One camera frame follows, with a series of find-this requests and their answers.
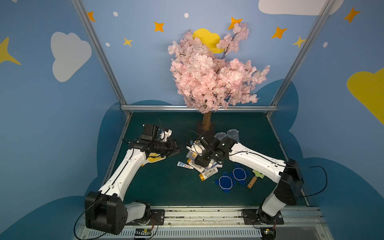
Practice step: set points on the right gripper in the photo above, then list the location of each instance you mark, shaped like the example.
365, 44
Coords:
202, 160

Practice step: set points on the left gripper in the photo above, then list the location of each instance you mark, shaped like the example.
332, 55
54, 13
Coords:
172, 145

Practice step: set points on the blue-lid toiletry cup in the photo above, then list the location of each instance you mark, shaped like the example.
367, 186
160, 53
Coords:
220, 136
192, 154
233, 134

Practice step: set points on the blue cup lid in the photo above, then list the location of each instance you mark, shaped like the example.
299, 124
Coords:
225, 182
240, 174

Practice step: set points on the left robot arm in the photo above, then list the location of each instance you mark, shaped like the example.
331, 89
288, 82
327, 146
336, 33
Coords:
105, 210

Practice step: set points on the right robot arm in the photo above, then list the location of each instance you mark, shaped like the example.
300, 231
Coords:
286, 174

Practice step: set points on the yellow work glove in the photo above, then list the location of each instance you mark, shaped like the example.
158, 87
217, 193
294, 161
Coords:
153, 157

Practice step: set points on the pink cherry blossom tree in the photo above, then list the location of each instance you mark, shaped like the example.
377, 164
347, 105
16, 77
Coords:
209, 83

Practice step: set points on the left circuit board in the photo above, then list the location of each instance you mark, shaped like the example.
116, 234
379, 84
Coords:
143, 233

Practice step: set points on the circuit board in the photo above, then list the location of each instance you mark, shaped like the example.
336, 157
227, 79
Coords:
143, 233
268, 234

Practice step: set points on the right circuit board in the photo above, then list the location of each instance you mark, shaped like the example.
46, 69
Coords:
268, 234

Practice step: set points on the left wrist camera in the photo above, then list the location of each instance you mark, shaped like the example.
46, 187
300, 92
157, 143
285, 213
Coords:
163, 134

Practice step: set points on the green wooden-handled scraper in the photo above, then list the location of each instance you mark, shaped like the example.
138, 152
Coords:
257, 175

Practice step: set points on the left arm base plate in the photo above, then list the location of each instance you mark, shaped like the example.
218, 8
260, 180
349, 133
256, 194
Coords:
157, 217

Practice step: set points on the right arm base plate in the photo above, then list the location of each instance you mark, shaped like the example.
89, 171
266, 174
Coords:
249, 216

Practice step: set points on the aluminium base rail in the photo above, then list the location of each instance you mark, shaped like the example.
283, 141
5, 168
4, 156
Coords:
219, 223

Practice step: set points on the left aluminium frame post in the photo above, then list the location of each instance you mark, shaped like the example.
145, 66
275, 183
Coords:
88, 26

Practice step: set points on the aluminium frame post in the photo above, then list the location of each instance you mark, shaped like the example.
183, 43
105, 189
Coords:
88, 26
304, 49

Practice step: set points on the right aluminium frame post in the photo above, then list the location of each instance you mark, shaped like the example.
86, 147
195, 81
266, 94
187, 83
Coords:
304, 49

